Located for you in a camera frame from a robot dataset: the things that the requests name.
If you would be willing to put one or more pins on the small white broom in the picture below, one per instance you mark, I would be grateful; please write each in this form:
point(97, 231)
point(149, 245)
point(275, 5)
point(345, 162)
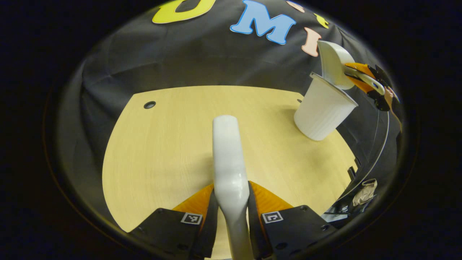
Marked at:
point(229, 162)

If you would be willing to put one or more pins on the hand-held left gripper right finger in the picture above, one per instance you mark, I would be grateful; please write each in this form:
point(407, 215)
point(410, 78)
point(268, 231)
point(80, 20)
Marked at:
point(296, 231)

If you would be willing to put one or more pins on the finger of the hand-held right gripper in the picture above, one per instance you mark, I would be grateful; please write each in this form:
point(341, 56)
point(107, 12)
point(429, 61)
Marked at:
point(361, 85)
point(361, 66)

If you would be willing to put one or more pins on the white ribbed garbage bin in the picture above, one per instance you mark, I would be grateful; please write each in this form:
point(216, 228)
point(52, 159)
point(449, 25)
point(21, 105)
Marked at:
point(321, 112)

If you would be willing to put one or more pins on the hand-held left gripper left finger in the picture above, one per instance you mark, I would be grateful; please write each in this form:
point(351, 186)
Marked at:
point(169, 231)

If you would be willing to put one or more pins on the grey plastic dustpan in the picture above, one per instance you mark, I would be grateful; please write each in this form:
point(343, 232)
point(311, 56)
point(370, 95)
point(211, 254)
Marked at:
point(334, 65)

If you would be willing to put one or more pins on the crumpled beige cloth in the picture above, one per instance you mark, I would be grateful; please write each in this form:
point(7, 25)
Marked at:
point(365, 193)

